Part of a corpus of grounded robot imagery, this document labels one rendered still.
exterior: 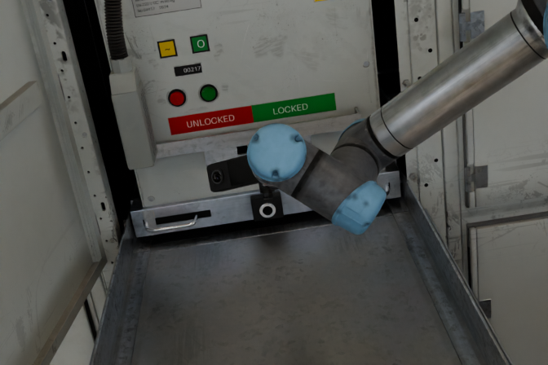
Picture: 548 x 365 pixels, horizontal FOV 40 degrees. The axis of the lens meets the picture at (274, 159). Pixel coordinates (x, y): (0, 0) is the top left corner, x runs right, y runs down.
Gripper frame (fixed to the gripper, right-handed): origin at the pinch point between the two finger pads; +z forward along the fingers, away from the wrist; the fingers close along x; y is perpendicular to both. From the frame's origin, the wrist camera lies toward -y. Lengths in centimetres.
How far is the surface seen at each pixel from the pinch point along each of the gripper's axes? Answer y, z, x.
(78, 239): -36.5, 12.5, -5.8
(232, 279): -8.1, 5.8, -17.1
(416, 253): 25.0, 3.8, -17.3
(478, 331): 27.2, -21.9, -28.3
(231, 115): -4.4, 10.0, 13.3
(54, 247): -38.3, 2.1, -7.0
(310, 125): 10.0, 7.8, 9.0
